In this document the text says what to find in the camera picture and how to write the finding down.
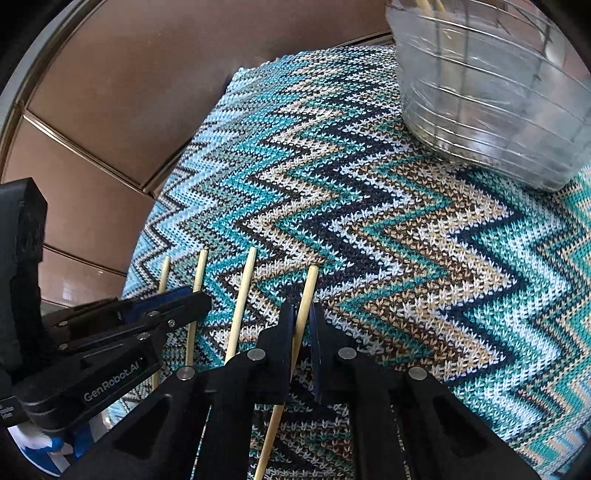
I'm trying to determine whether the blue white striped cloth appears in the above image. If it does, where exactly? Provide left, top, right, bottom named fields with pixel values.
left=9, top=427, right=95, bottom=478

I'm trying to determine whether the wire and clear plastic utensil holder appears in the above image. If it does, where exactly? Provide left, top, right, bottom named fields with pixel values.
left=385, top=0, right=591, bottom=192

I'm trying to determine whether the zigzag knitted cloth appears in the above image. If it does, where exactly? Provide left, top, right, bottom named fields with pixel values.
left=121, top=44, right=591, bottom=480

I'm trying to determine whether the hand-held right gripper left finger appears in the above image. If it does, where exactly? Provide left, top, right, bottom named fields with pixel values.
left=60, top=300, right=296, bottom=480

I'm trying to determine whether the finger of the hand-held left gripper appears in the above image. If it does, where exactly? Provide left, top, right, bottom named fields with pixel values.
left=60, top=292, right=213, bottom=356
left=41, top=286, right=192, bottom=330

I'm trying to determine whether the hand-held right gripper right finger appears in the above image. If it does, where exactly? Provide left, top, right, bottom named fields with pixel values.
left=308, top=302, right=541, bottom=480

